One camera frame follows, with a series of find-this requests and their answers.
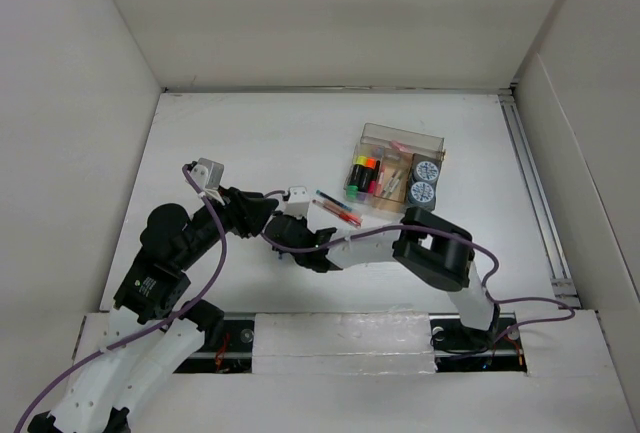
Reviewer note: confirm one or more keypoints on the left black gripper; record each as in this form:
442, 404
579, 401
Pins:
247, 210

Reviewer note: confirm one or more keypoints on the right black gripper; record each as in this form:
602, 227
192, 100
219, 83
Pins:
302, 221

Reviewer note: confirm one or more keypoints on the red gel pen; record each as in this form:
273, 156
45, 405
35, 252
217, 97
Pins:
319, 204

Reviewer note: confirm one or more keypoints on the dark blue pen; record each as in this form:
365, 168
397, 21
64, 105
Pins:
333, 200

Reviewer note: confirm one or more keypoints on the orange gel pen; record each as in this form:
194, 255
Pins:
342, 214

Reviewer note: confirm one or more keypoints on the green highlighter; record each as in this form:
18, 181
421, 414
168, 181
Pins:
352, 191

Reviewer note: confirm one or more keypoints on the yellow highlighter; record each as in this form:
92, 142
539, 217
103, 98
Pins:
356, 170

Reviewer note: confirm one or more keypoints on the orange highlighter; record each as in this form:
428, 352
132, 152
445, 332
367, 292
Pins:
368, 174

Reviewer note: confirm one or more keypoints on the clear plastic organizer box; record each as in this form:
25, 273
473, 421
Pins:
419, 145

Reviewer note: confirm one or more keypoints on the blue glue jar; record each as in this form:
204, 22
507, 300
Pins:
425, 170
422, 194

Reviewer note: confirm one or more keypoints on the green gel pen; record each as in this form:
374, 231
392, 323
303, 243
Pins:
386, 189

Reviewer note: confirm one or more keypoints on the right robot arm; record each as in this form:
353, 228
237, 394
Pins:
437, 252

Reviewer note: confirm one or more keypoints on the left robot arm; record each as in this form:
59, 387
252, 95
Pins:
151, 331

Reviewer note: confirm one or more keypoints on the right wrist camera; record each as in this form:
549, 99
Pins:
297, 202

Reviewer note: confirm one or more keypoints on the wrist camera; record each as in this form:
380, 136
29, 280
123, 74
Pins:
206, 174
297, 202

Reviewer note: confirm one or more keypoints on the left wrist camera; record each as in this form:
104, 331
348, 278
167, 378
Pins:
206, 174

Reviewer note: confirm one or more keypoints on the aluminium side rail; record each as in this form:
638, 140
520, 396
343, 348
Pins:
559, 271

